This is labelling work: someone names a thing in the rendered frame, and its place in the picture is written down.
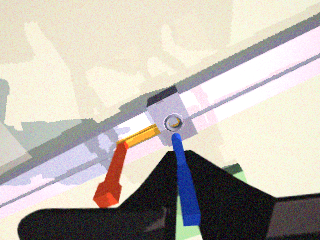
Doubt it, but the blue long bar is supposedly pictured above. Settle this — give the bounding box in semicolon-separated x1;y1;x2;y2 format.
171;133;201;226

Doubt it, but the light green tray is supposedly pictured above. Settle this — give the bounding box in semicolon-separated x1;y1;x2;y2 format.
175;163;248;240

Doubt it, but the aluminum slotted rail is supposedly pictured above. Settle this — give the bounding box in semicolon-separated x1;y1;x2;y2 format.
0;19;320;219

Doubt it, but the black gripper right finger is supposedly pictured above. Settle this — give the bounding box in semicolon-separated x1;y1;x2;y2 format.
184;150;320;240

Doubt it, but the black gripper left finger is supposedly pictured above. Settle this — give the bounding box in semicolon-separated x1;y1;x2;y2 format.
17;151;178;240

